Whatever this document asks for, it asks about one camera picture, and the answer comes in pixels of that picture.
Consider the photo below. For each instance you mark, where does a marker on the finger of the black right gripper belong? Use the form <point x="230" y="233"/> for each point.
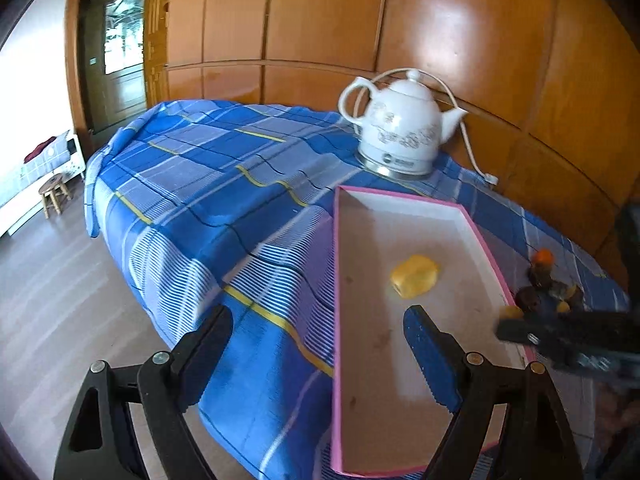
<point x="515" y="332"/>

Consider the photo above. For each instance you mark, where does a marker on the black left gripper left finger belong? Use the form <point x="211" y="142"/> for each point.
<point x="99" y="441"/>

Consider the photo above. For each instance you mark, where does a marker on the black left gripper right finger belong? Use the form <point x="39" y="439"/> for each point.
<point x="535" y="440"/>

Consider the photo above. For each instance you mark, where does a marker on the small orange tangerine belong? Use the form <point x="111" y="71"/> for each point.
<point x="543" y="257"/>

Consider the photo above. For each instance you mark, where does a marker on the yellow peeled fruit piece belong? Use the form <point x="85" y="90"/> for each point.
<point x="414" y="276"/>

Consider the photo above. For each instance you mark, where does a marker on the dark brown dried fruit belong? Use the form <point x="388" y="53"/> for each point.
<point x="531" y="300"/>

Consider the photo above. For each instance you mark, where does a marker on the pink-rimmed white tray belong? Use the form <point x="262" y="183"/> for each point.
<point x="386" y="422"/>

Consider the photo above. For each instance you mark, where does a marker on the blue plaid tablecloth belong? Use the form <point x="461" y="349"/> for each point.
<point x="214" y="202"/>

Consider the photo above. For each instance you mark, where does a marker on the small wooden stool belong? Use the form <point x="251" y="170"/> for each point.
<point x="54" y="193"/>

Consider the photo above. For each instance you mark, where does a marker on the white ceramic electric kettle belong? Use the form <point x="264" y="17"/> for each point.
<point x="402" y="127"/>

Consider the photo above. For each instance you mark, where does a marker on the white low cabinet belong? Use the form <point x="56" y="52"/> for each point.
<point x="20" y="198"/>

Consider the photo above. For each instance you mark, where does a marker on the wooden wardrobe panels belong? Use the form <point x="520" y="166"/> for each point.
<point x="551" y="86"/>

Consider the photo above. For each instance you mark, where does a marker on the wooden glass-panel door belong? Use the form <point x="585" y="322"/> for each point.
<point x="110" y="62"/>

